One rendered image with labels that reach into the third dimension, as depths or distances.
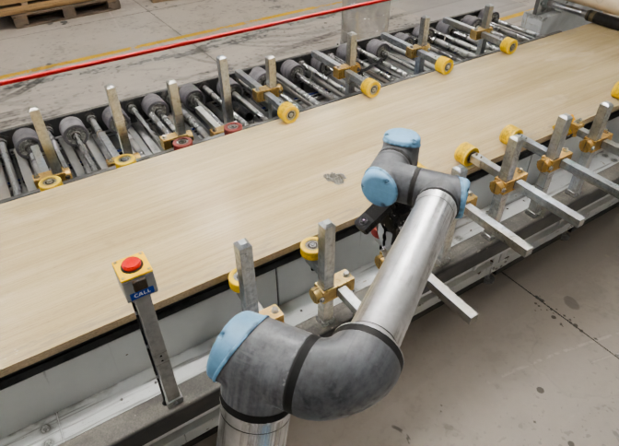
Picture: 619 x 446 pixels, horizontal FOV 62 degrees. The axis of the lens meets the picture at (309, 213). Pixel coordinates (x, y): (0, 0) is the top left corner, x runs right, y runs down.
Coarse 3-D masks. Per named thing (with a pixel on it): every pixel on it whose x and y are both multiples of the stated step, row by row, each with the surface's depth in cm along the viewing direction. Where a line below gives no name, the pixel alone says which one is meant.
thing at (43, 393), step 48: (576, 144) 239; (480, 192) 215; (336, 240) 179; (528, 240) 274; (288, 288) 179; (96, 336) 143; (192, 336) 165; (0, 384) 134; (48, 384) 143; (96, 384) 153; (0, 432) 143; (192, 432) 194
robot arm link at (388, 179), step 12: (384, 156) 119; (396, 156) 119; (372, 168) 116; (384, 168) 115; (396, 168) 115; (408, 168) 115; (372, 180) 115; (384, 180) 113; (396, 180) 114; (408, 180) 113; (372, 192) 117; (384, 192) 115; (396, 192) 114; (408, 192) 114; (384, 204) 117
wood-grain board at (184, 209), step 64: (512, 64) 273; (576, 64) 272; (256, 128) 222; (320, 128) 221; (384, 128) 221; (448, 128) 220; (64, 192) 187; (128, 192) 186; (192, 192) 186; (256, 192) 186; (320, 192) 186; (0, 256) 161; (64, 256) 160; (192, 256) 160; (256, 256) 160; (0, 320) 141; (64, 320) 141; (128, 320) 143
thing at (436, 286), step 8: (376, 240) 175; (432, 280) 157; (432, 288) 157; (440, 288) 154; (448, 288) 154; (440, 296) 154; (448, 296) 152; (456, 296) 152; (448, 304) 152; (456, 304) 149; (464, 304) 149; (456, 312) 150; (464, 312) 147; (472, 312) 147; (464, 320) 148; (472, 320) 146
